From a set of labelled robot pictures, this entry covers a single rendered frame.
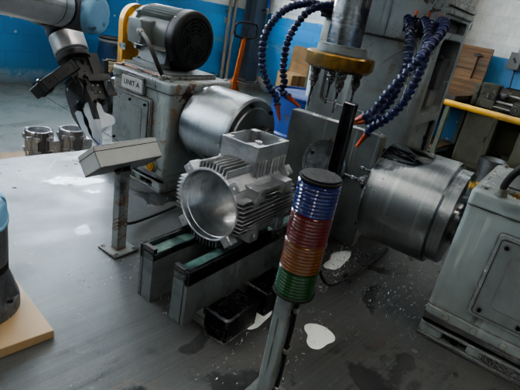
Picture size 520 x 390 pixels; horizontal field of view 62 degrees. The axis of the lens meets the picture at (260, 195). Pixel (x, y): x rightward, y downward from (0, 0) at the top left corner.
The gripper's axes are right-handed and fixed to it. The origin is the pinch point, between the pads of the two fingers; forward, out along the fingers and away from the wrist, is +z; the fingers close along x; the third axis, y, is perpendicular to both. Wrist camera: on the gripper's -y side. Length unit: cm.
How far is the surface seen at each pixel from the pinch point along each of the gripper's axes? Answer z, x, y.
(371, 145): 22, -34, 59
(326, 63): -1, -37, 44
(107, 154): 4.6, -3.5, -0.6
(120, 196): 13.0, 4.2, 3.9
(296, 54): -176, 266, 590
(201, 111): -4.9, 2.8, 38.5
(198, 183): 16.9, -12.5, 12.9
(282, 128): -17, 93, 211
